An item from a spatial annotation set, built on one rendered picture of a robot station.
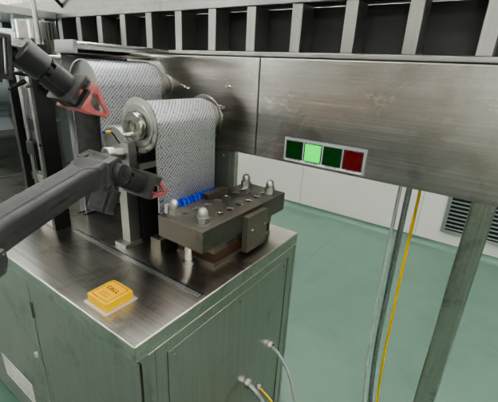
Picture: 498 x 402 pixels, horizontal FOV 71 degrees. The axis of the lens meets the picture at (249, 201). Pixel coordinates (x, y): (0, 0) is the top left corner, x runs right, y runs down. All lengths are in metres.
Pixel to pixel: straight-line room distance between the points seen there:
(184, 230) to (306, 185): 2.94
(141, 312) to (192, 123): 0.53
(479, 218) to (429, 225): 2.35
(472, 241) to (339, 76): 0.59
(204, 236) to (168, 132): 0.30
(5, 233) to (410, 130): 0.85
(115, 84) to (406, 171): 0.85
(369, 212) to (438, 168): 2.65
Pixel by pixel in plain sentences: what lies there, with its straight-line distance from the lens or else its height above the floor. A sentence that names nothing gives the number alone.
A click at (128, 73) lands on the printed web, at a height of 1.37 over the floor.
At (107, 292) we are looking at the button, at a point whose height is 0.92.
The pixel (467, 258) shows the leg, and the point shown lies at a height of 0.93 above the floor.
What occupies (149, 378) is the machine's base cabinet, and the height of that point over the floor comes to 0.80.
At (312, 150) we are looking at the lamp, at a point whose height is 1.19.
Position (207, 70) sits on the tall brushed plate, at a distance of 1.25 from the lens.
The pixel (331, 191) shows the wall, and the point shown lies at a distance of 3.66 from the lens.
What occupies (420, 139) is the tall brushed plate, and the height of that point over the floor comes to 1.27.
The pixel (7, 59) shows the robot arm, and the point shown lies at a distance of 0.83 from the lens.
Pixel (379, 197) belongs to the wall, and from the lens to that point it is 3.51.
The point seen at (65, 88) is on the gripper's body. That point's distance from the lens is 0.85.
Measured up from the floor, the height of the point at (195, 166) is 1.12.
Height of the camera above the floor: 1.41
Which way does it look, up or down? 21 degrees down
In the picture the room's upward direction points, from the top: 3 degrees clockwise
